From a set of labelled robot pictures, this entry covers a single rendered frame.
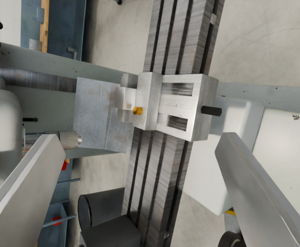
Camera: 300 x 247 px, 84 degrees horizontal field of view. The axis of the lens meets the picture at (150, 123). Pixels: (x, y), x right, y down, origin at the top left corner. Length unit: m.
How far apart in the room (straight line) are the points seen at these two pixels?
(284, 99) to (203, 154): 0.71
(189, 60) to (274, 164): 0.38
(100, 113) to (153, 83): 0.43
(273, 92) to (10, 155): 1.15
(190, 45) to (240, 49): 1.04
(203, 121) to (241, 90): 0.84
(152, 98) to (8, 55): 0.54
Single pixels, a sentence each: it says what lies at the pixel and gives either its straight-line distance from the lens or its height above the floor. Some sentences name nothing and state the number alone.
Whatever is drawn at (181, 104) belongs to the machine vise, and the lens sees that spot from 0.40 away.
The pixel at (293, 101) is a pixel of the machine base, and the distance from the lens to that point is 1.15.
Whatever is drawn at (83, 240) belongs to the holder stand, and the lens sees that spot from 0.73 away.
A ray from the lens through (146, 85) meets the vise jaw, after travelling 0.45.
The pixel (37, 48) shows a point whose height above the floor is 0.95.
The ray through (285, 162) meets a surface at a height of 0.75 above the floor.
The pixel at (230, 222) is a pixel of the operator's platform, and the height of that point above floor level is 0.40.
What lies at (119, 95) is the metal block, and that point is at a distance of 0.48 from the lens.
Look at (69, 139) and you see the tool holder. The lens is 0.44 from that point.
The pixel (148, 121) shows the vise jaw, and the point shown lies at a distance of 0.44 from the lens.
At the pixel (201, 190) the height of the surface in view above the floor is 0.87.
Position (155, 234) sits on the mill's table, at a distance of 0.68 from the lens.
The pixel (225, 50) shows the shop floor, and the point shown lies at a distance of 1.60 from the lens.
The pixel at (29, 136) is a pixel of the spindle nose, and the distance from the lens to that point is 0.43.
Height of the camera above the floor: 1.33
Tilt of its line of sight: 40 degrees down
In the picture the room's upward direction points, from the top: 89 degrees counter-clockwise
